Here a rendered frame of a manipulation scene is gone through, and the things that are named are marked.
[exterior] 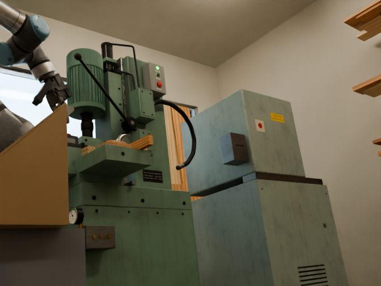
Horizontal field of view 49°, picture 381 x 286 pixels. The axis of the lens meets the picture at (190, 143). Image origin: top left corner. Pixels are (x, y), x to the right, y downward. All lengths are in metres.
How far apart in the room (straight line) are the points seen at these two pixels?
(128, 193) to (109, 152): 0.28
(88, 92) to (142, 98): 0.25
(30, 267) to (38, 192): 0.17
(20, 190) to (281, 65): 3.49
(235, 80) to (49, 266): 3.80
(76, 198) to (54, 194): 0.63
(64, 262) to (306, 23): 3.50
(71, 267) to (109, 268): 0.59
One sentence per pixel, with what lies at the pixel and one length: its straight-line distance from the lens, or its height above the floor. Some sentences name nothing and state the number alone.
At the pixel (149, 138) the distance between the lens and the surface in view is 1.60.
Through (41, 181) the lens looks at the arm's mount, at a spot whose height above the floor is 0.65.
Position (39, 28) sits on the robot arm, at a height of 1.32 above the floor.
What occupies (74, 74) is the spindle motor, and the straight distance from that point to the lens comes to 2.06.
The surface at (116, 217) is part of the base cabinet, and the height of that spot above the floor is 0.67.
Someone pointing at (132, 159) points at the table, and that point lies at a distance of 1.60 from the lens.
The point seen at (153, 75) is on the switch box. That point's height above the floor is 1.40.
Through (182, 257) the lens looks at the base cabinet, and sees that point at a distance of 1.90.
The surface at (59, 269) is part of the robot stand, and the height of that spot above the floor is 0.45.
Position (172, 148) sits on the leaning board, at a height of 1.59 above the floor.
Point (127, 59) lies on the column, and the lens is 2.20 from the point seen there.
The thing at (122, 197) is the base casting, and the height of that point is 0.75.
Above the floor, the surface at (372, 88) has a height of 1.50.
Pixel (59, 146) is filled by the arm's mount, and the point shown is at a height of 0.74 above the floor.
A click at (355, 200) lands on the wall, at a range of 3.60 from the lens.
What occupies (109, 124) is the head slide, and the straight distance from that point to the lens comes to 2.02.
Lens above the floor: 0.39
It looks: 18 degrees up
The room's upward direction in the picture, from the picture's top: 7 degrees counter-clockwise
